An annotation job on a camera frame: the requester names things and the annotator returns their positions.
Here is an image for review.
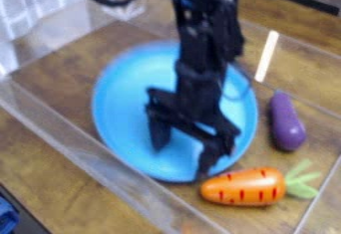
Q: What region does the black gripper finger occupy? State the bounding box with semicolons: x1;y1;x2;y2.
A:
195;136;234;178
148;113;171;151

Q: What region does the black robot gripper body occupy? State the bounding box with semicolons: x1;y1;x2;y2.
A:
146;61;239;143

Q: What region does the orange toy carrot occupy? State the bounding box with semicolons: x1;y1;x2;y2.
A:
199;160;321;206

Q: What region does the blue round plate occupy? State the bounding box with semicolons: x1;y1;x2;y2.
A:
92;40;258;183

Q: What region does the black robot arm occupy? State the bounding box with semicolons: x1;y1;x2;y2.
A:
147;0;243;179

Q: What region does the purple toy eggplant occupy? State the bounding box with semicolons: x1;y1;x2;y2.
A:
270;91;306;151

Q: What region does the blue object at corner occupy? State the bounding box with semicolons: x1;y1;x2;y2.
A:
0;196;19;234

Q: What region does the white patterned curtain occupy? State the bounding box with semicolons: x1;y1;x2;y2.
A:
0;0;121;43

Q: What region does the clear acrylic enclosure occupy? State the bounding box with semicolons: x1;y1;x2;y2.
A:
0;0;341;234

